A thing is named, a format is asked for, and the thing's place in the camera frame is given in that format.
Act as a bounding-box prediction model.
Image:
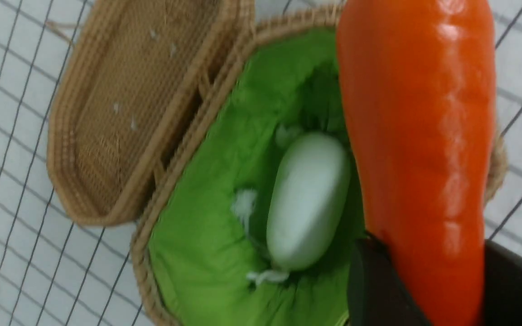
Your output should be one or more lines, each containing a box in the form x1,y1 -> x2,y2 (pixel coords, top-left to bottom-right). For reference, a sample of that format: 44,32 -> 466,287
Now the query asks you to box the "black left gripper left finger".
347,232 -> 431,326

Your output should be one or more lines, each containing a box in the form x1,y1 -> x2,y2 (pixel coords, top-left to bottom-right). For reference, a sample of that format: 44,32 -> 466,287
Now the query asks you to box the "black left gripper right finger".
484,240 -> 522,326

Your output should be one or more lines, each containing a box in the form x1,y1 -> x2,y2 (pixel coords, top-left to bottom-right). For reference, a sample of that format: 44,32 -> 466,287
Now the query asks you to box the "white toy radish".
266,132 -> 351,272

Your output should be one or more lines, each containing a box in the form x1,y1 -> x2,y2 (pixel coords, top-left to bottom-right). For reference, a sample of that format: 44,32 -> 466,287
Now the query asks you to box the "orange toy carrot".
336,0 -> 496,326

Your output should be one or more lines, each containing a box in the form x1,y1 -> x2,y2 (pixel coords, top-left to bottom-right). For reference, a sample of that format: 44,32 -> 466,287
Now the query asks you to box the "woven wicker basket green lining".
130,2 -> 506,326

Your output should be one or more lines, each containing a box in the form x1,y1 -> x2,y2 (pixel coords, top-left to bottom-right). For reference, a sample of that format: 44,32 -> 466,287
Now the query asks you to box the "woven wicker basket lid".
46,0 -> 255,226

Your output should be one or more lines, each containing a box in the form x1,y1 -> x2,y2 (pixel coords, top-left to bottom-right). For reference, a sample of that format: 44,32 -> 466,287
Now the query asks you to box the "white checkered tablecloth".
0,0 -> 522,326

